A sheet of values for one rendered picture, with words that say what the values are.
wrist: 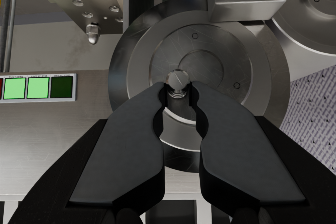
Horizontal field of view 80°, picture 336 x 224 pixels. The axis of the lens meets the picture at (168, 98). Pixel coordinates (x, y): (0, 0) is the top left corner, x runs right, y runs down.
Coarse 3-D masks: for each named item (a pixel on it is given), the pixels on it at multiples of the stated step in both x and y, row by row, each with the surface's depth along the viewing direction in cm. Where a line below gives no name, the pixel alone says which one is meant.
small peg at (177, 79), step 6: (174, 72) 12; (180, 72) 12; (168, 78) 12; (174, 78) 12; (180, 78) 12; (186, 78) 12; (168, 84) 12; (174, 84) 11; (180, 84) 11; (186, 84) 11; (168, 90) 12; (174, 90) 11; (180, 90) 11; (186, 90) 12; (174, 96) 13; (180, 96) 13
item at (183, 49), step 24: (192, 24) 15; (168, 48) 15; (192, 48) 15; (216, 48) 15; (240, 48) 15; (168, 72) 14; (192, 72) 14; (216, 72) 15; (240, 72) 14; (168, 96) 14; (240, 96) 14; (192, 120) 14
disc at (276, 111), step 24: (168, 0) 18; (192, 0) 17; (144, 24) 17; (264, 24) 17; (120, 48) 17; (264, 48) 16; (120, 72) 17; (288, 72) 16; (120, 96) 16; (288, 96) 16; (192, 168) 15
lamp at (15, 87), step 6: (24, 78) 51; (6, 84) 51; (12, 84) 51; (18, 84) 51; (24, 84) 51; (6, 90) 51; (12, 90) 51; (18, 90) 51; (6, 96) 51; (12, 96) 50; (18, 96) 50
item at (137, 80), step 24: (168, 24) 17; (216, 24) 17; (240, 24) 16; (144, 48) 16; (144, 72) 16; (264, 72) 16; (264, 96) 16; (168, 120) 16; (168, 144) 15; (192, 144) 15
